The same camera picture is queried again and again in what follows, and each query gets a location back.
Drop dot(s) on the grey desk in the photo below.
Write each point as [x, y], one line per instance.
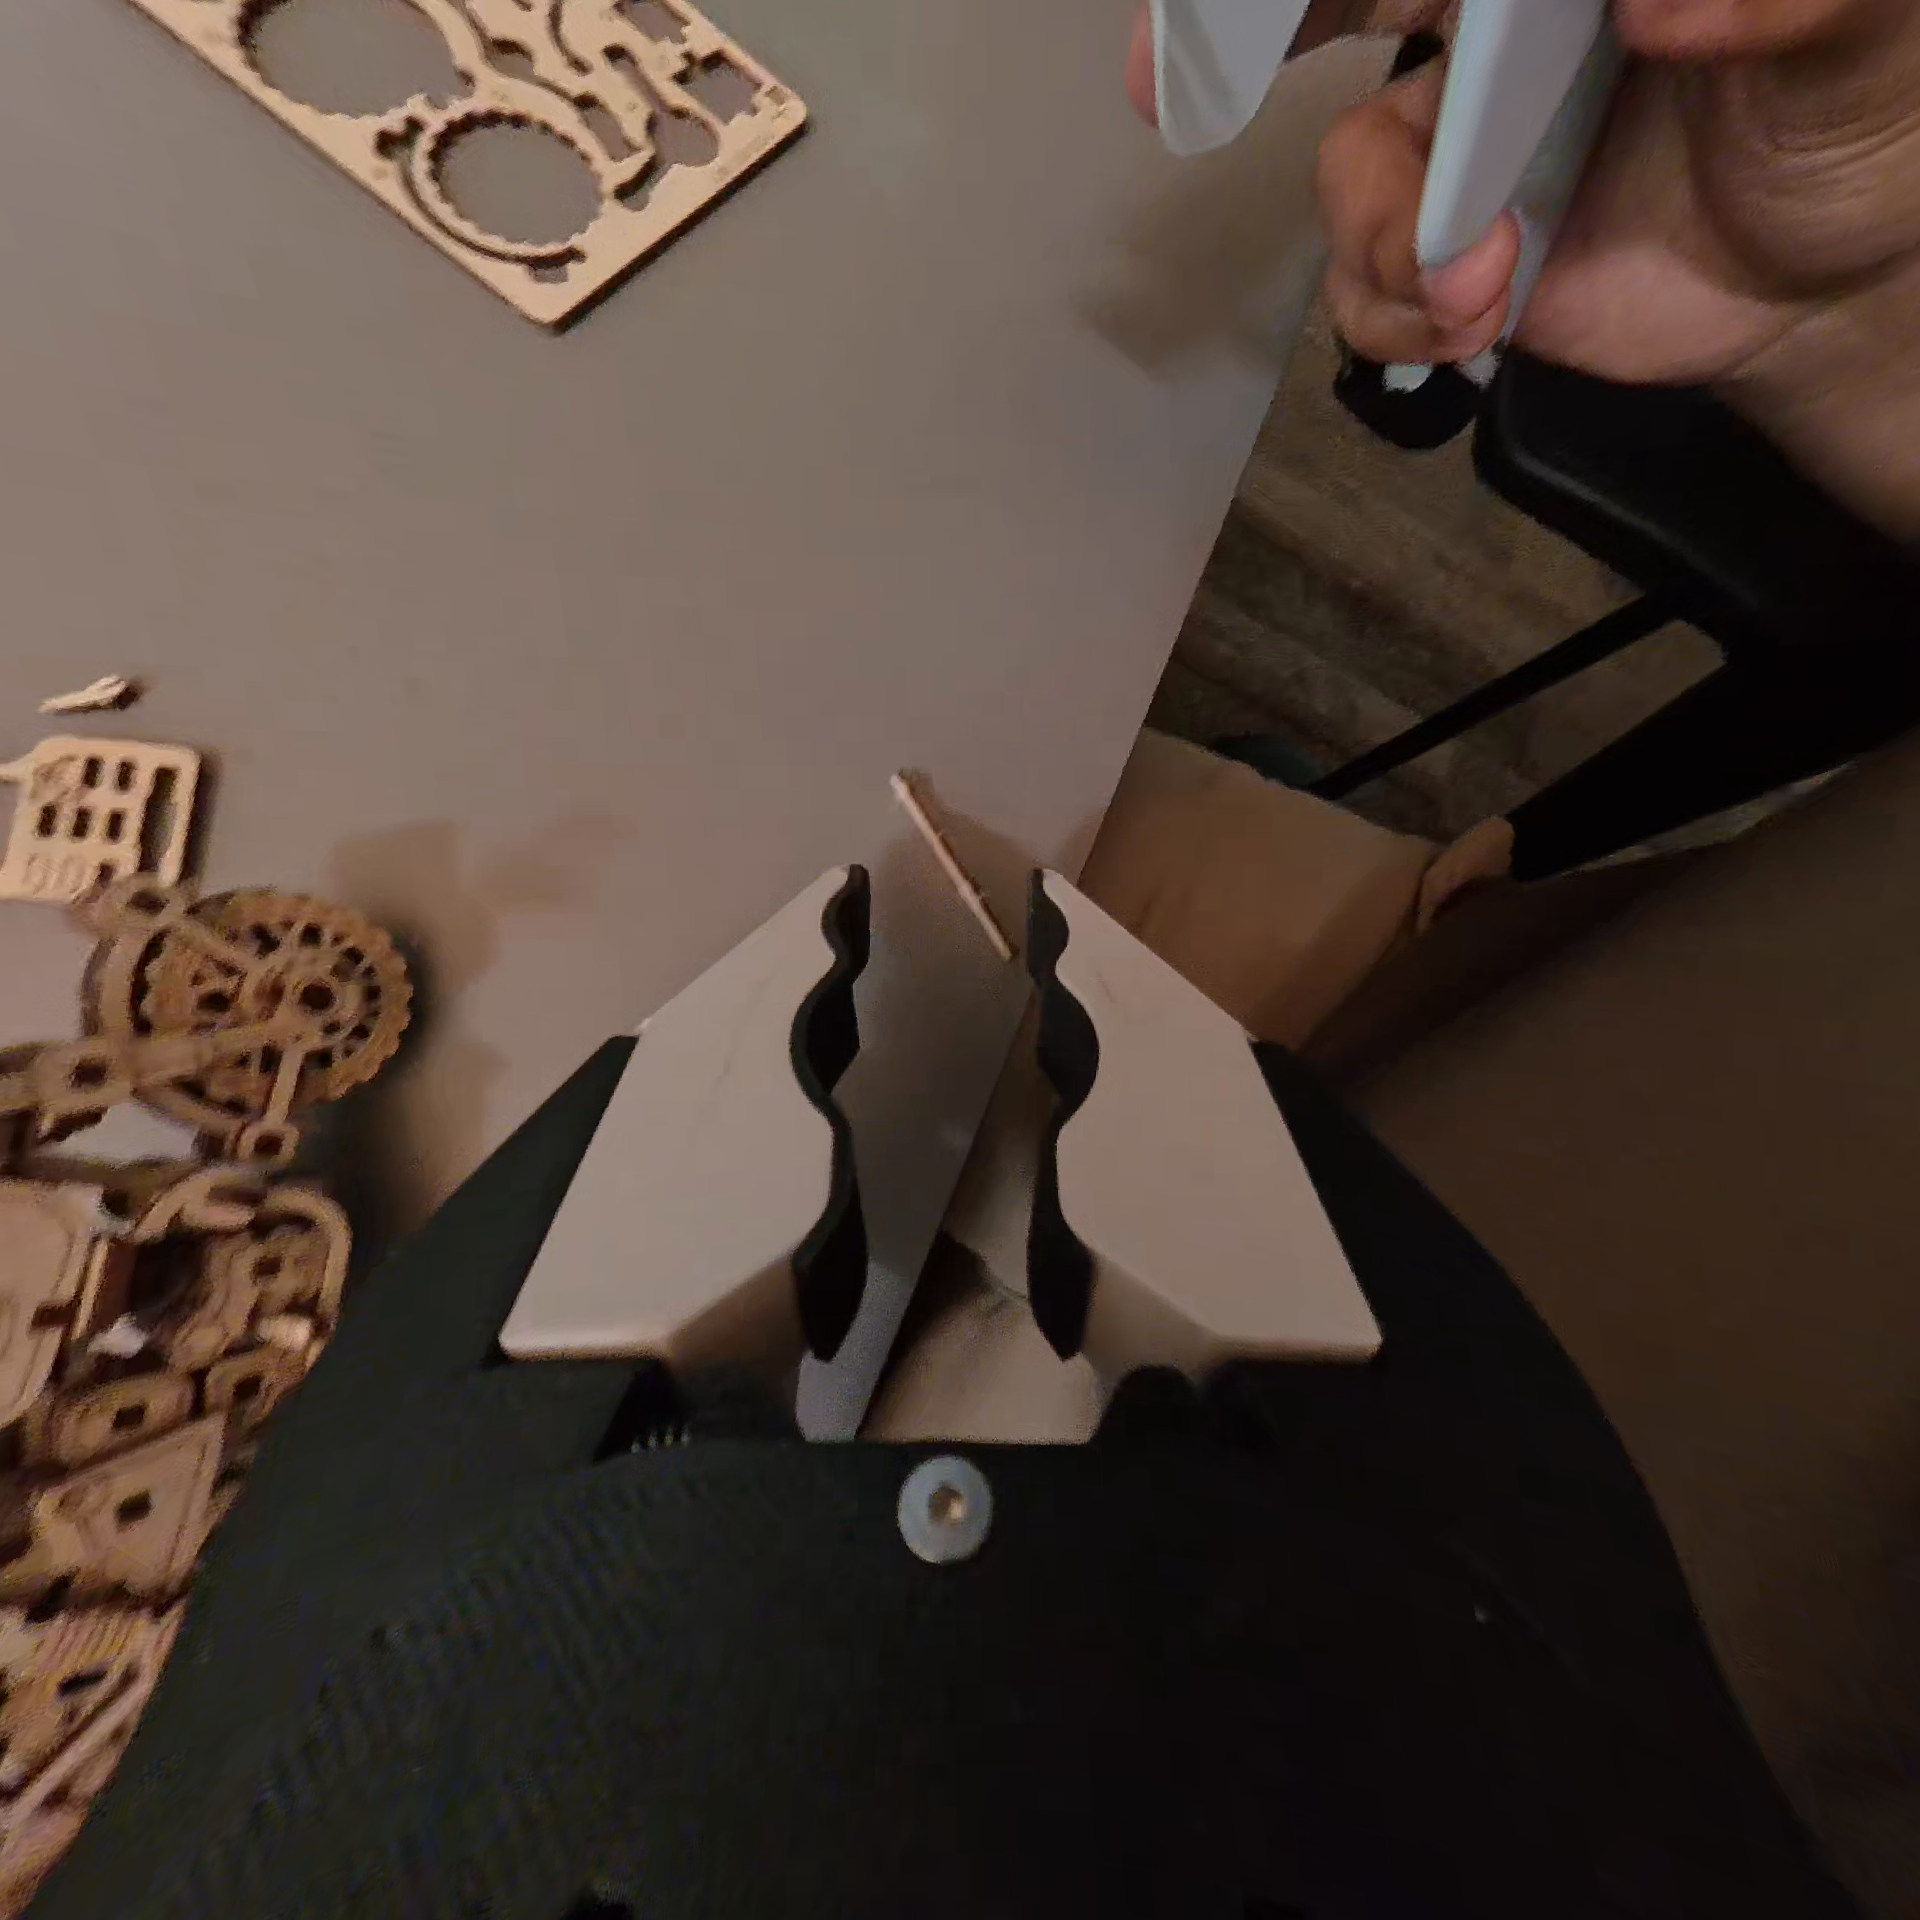
[600, 601]

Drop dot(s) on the cardboard box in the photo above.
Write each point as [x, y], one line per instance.
[1243, 886]

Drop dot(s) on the person's leg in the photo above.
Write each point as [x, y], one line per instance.
[1724, 1349]

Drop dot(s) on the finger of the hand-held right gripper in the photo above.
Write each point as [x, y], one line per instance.
[1223, 67]

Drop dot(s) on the black chair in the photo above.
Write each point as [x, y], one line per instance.
[1724, 570]

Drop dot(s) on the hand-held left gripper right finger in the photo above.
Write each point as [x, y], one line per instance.
[1213, 1185]

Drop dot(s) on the wooden grid piece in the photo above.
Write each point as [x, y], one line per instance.
[105, 820]

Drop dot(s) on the person's right hand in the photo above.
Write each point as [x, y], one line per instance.
[1755, 195]

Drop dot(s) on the wooden sheet with round holes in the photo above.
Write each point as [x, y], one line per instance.
[393, 149]

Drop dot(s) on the small wooden sliver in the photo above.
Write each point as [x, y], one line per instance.
[89, 697]

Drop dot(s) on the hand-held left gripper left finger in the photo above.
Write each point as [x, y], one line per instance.
[674, 1185]

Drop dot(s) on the thin wooden stick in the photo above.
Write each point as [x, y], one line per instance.
[954, 862]

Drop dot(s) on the pile of wooden model parts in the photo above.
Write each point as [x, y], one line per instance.
[181, 1202]

